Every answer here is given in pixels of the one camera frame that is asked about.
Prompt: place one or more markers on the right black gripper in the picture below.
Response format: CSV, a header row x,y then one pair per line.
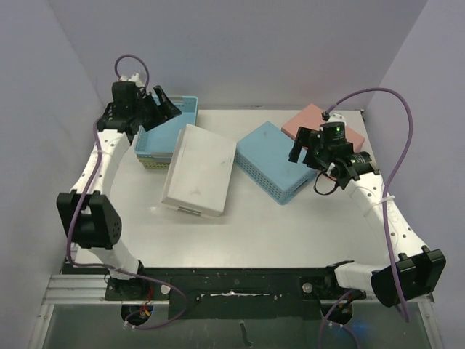
x,y
305,146

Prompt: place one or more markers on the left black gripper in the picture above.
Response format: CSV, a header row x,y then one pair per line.
x,y
168,110

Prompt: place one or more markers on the pink plastic basket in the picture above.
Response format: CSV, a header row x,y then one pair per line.
x,y
311,117

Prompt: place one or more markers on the blue plastic basket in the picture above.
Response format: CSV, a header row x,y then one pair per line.
x,y
161,141
263,156

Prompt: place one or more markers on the white plastic basket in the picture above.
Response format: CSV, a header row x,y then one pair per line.
x,y
199,173

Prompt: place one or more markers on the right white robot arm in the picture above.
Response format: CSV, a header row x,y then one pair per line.
x,y
414,269

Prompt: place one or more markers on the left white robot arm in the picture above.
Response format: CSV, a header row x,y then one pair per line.
x,y
87,215

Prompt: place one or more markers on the green plastic basket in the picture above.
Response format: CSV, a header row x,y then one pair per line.
x,y
154,163

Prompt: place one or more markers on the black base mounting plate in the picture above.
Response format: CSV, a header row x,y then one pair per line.
x,y
234,293

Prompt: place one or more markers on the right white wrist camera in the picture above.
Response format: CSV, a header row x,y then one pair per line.
x,y
333,117

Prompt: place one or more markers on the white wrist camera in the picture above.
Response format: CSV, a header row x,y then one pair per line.
x,y
333,117
136,78

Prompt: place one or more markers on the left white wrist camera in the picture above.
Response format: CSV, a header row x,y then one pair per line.
x,y
136,78

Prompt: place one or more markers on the aluminium frame rail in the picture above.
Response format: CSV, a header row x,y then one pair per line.
x,y
84,289

